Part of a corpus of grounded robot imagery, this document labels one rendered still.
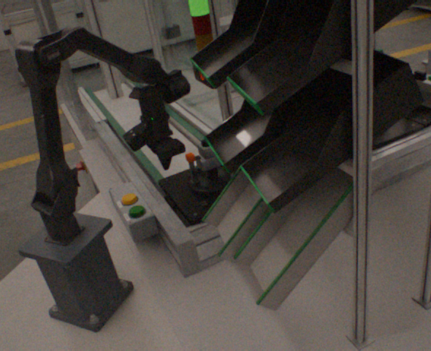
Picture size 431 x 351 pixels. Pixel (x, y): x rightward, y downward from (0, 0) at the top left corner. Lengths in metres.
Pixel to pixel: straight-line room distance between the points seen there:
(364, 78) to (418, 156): 0.79
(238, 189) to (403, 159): 0.55
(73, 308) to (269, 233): 0.46
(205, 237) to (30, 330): 0.45
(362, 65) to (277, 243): 0.39
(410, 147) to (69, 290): 0.95
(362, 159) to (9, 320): 0.87
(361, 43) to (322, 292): 0.59
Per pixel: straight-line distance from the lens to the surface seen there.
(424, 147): 1.42
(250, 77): 0.73
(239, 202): 0.99
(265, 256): 0.89
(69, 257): 0.95
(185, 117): 1.70
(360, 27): 0.62
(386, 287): 1.06
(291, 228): 0.86
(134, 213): 1.18
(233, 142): 0.88
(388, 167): 1.33
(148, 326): 1.04
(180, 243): 1.06
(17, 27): 6.31
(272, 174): 0.77
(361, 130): 0.67
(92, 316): 1.06
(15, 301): 1.25
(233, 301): 1.04
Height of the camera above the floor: 1.60
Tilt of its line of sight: 30 degrees down
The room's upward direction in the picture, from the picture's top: 10 degrees counter-clockwise
